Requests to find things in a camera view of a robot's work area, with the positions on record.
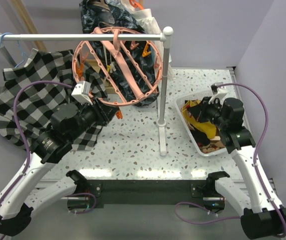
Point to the yellow sock with pattern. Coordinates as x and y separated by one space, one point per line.
207 128

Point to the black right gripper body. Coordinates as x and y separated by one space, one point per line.
214 115

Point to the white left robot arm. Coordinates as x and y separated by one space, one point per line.
67 123

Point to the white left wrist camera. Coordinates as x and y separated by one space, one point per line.
81 92

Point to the white plastic basket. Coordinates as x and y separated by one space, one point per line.
230 136

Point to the orange plastic hanger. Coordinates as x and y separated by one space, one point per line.
137 4

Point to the pink round clip hanger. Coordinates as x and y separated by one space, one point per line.
127 59

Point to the white garment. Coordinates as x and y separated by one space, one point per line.
152 27

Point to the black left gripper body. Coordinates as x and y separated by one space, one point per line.
90 114

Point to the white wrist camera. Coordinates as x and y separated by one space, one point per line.
81 92
219 92

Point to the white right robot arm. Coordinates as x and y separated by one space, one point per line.
261 212

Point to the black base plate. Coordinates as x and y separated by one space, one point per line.
152 192

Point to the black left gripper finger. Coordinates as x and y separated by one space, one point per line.
108 113
97 102

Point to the white clothes rack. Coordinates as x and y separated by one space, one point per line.
164 75

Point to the dark blue patterned garment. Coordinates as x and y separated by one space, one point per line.
93 16

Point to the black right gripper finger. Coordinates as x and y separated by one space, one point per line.
198 112
205 100

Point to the wooden frame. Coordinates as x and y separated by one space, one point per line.
27 20

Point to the teal garment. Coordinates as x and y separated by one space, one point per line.
125 15

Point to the black white checkered shirt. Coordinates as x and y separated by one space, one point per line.
37 103

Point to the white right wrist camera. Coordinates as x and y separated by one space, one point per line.
219 92

